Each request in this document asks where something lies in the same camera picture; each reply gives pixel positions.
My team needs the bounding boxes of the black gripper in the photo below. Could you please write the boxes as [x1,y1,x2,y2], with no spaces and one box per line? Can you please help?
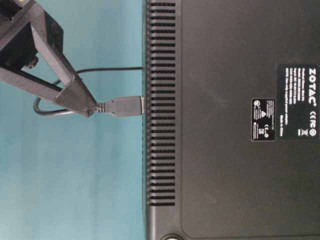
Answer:
[0,0,97,118]

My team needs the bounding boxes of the large black Zotac label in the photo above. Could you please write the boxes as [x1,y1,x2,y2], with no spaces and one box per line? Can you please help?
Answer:
[275,63,320,141]

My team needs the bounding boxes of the black USB cable with plug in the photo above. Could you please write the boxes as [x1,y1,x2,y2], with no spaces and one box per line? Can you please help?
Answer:
[33,66,146,118]

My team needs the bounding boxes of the round black rubber foot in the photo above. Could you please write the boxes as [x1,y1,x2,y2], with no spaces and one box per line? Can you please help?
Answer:
[161,233,183,240]

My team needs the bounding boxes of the black Zotac mini PC box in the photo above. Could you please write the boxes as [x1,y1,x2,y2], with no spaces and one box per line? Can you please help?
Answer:
[142,0,320,240]

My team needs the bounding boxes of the small black certification label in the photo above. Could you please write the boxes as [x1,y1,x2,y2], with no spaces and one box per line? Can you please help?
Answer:
[251,98,276,142]

